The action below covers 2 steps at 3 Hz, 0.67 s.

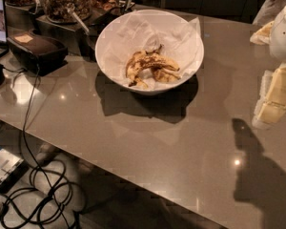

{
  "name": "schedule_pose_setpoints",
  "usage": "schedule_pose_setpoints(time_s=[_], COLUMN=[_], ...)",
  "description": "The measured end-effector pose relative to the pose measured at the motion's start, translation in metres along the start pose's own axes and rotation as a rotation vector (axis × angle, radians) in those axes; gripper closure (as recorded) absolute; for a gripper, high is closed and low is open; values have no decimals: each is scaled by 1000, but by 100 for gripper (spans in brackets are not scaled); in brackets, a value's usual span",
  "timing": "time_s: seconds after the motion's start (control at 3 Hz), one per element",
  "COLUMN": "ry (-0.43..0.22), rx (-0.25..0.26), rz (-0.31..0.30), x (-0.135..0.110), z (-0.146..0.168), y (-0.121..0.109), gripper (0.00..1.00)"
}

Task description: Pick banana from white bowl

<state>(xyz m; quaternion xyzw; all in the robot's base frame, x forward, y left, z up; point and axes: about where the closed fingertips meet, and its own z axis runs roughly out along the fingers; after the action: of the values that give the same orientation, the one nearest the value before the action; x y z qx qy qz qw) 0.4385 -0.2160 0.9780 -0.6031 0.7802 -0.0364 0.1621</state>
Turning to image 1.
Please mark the person in light trousers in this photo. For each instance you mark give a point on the person in light trousers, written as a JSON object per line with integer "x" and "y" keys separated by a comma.
{"x": 268, "y": 12}

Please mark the white paper napkin liner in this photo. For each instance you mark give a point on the white paper napkin liner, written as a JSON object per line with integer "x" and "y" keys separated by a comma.
{"x": 133, "y": 32}

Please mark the black serving tray stand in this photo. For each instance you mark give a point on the black serving tray stand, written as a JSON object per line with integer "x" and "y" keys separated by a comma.
{"x": 71, "y": 35}

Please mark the glass jar of nuts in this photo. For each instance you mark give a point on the glass jar of nuts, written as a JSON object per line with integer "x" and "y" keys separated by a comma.
{"x": 58, "y": 11}

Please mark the black box with label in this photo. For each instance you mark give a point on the black box with label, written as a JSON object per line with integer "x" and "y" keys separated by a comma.
{"x": 38, "y": 54}

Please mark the white ceramic bowl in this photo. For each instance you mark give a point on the white ceramic bowl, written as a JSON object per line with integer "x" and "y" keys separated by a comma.
{"x": 124, "y": 80}

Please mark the grey device on floor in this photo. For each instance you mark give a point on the grey device on floor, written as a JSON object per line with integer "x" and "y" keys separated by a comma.
{"x": 9, "y": 163}

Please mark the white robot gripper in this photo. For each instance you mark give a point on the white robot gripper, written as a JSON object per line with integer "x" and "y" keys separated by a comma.
{"x": 284, "y": 32}

